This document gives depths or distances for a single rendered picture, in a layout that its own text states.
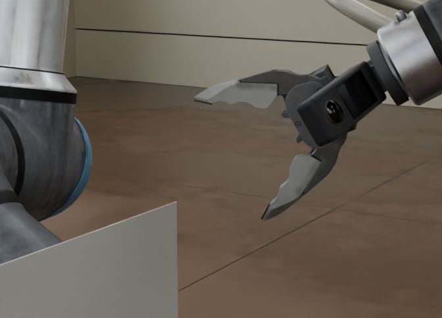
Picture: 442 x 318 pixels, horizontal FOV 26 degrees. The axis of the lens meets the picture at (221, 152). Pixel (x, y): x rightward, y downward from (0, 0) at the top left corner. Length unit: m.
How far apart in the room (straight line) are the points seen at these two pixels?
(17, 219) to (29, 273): 0.14
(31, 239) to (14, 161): 0.15
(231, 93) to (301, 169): 0.11
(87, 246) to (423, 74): 0.37
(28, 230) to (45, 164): 0.18
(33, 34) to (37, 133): 0.12
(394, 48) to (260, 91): 0.15
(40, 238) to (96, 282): 0.09
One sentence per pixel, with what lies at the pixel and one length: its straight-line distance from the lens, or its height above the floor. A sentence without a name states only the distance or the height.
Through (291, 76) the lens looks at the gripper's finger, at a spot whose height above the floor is 1.18.
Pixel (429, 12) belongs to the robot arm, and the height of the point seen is 1.25.
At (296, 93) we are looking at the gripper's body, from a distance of 0.99.
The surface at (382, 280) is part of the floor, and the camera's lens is 3.96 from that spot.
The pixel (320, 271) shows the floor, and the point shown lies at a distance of 4.03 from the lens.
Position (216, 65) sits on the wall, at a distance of 9.12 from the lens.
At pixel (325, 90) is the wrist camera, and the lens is 0.93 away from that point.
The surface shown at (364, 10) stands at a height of 1.22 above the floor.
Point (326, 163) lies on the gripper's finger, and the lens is 1.01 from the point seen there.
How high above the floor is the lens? 1.31
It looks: 12 degrees down
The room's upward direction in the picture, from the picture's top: straight up
